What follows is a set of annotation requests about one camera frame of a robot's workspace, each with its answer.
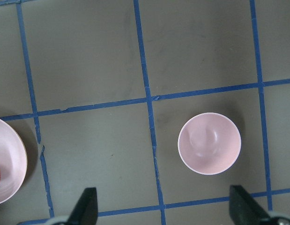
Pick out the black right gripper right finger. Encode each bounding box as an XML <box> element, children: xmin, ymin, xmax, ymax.
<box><xmin>229</xmin><ymin>185</ymin><xmax>271</xmax><ymax>225</ymax></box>

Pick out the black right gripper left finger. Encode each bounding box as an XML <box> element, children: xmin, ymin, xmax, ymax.
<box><xmin>67</xmin><ymin>187</ymin><xmax>98</xmax><ymax>225</ymax></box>

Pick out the pink bowl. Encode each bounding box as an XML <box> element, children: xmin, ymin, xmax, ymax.
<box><xmin>177</xmin><ymin>112</ymin><xmax>241</xmax><ymax>175</ymax></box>

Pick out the pink plate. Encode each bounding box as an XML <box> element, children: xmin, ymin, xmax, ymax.
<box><xmin>0</xmin><ymin>119</ymin><xmax>28</xmax><ymax>204</ymax></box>

